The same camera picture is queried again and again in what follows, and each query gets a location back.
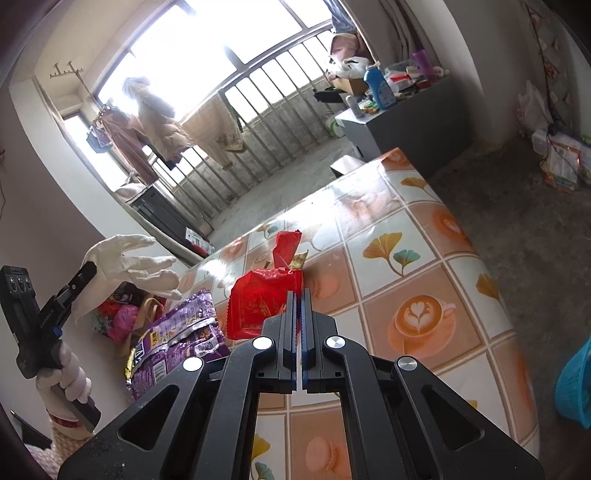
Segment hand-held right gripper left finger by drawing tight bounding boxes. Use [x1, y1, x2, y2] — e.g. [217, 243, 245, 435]
[58, 290, 301, 480]

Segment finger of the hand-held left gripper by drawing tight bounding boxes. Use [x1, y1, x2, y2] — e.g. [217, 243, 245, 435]
[55, 261, 98, 309]

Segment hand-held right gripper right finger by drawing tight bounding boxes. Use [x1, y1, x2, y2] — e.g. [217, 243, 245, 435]
[300, 288, 541, 480]

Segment red snack packet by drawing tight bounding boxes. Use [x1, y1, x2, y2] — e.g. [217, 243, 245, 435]
[226, 269, 304, 341]

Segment red torn wrapper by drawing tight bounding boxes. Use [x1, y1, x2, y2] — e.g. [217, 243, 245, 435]
[272, 231, 303, 269]

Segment purple snack bag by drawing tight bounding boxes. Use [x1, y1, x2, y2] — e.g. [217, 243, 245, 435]
[122, 291, 232, 402]

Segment blue plastic basket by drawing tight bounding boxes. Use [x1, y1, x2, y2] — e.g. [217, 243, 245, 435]
[554, 335, 591, 430]

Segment person's left forearm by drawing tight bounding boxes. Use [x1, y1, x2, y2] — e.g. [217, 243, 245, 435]
[23, 413, 95, 480]

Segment person's left hand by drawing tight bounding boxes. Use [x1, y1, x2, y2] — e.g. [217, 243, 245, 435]
[36, 344, 93, 409]

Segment red paper bag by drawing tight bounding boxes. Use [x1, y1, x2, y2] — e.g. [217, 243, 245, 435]
[92, 282, 167, 361]

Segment pink plastic bag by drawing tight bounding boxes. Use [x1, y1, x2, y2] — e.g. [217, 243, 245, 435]
[108, 305, 141, 344]

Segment patterned tablecloth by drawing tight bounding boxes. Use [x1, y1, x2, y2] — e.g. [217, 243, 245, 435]
[178, 148, 541, 480]

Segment dark low cabinet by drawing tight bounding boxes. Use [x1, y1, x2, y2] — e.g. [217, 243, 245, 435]
[131, 187, 215, 261]

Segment small printed carton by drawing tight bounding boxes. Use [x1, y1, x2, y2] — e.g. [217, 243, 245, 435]
[185, 227, 216, 256]

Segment dark hanging pouch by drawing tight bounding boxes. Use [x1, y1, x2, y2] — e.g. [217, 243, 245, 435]
[87, 129, 112, 153]

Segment pinkish brown hanging garment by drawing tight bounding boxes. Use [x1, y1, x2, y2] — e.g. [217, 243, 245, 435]
[95, 106, 160, 185]

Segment beige puffer jacket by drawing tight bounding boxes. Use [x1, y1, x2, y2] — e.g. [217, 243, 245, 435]
[124, 76, 197, 160]

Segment beige hanging pants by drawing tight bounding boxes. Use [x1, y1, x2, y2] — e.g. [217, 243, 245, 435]
[184, 99, 247, 169]

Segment white and green bag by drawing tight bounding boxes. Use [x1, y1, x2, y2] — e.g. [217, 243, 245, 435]
[323, 111, 347, 137]

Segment grey cabinet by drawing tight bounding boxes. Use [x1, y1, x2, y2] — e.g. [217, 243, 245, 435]
[335, 74, 462, 178]

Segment metal balcony railing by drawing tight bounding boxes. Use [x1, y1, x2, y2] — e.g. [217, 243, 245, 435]
[134, 25, 352, 227]

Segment open cardboard box with clutter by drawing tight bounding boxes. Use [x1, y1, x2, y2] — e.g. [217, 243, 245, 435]
[332, 74, 370, 95]

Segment blue detergent bottle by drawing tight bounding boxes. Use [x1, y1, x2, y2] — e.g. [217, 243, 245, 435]
[364, 64, 398, 110]

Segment clear plastic container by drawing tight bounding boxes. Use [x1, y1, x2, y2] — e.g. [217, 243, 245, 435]
[383, 60, 416, 84]

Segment purple cup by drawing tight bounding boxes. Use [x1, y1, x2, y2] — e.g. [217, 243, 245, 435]
[412, 48, 435, 79]

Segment pink garment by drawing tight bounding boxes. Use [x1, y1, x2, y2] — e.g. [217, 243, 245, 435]
[330, 32, 370, 63]

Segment pile of plastic packets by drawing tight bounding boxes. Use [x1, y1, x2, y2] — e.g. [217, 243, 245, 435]
[531, 129, 591, 192]

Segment white plastic bag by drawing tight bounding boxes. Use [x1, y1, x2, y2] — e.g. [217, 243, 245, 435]
[517, 80, 552, 134]

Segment blue denim garment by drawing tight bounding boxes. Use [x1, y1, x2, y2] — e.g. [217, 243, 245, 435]
[323, 0, 356, 35]

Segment grey curtain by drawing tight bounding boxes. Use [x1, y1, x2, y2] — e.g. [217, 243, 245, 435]
[360, 0, 435, 61]

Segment rolled patterned mat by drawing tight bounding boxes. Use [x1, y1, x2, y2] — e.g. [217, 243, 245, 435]
[522, 0, 575, 125]

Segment wall hook rack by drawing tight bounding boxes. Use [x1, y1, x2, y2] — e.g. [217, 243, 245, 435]
[48, 60, 84, 79]

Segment white shopping bag with handles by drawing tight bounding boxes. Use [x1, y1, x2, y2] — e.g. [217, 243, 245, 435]
[332, 58, 370, 77]

